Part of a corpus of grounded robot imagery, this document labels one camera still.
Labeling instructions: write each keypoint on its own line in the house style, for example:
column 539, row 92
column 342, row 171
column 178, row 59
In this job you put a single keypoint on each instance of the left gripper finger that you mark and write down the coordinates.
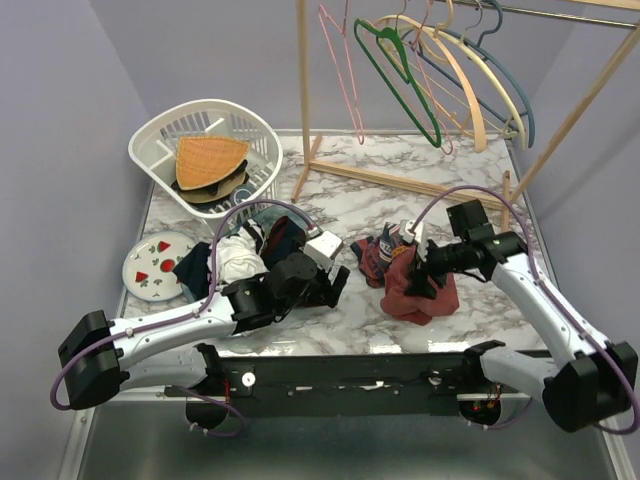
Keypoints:
column 340, row 280
column 327, row 294

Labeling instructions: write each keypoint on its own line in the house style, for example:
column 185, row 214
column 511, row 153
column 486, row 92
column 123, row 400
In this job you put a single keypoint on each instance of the cream plastic hanger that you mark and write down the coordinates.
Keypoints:
column 518, row 124

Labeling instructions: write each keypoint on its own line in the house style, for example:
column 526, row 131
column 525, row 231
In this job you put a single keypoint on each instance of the white plastic laundry basket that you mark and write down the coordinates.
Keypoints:
column 153, row 148

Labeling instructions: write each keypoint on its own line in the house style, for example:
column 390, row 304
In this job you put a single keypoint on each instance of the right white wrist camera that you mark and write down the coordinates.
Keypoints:
column 415, row 233

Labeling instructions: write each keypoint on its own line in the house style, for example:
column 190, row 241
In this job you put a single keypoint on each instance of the light wooden hanger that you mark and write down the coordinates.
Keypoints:
column 390, row 32

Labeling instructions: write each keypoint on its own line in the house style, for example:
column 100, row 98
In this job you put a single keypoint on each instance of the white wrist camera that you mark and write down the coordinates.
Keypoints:
column 415, row 233
column 323, row 249

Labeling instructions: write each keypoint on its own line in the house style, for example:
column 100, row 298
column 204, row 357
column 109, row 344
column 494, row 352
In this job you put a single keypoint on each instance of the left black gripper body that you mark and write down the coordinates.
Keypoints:
column 318, row 280

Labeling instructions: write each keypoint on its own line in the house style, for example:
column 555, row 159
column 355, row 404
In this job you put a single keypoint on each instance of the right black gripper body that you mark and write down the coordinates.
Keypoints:
column 446, row 259

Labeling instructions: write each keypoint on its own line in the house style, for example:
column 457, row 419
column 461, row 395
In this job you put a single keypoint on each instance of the orange woven fan mat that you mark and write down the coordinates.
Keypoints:
column 202, row 161

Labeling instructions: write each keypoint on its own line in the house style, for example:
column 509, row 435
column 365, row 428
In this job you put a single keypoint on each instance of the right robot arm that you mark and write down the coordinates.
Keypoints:
column 587, row 379

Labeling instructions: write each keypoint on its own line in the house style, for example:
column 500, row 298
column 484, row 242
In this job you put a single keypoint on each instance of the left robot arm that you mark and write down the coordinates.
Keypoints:
column 99, row 358

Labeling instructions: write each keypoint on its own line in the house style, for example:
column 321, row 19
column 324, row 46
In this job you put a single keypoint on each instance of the red tank top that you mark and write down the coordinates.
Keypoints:
column 384, row 260

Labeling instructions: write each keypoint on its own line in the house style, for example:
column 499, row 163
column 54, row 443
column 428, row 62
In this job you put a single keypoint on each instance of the watermelon pattern plate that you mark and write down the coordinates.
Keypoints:
column 147, row 271

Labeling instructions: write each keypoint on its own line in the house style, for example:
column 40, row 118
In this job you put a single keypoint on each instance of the blue plastic hanger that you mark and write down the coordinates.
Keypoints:
column 441, row 55

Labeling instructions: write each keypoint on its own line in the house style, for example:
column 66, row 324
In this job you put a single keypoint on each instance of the black white striped garment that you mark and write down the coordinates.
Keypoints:
column 238, row 256

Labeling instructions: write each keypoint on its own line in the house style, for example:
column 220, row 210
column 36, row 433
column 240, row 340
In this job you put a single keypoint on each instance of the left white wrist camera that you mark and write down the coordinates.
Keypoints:
column 323, row 249

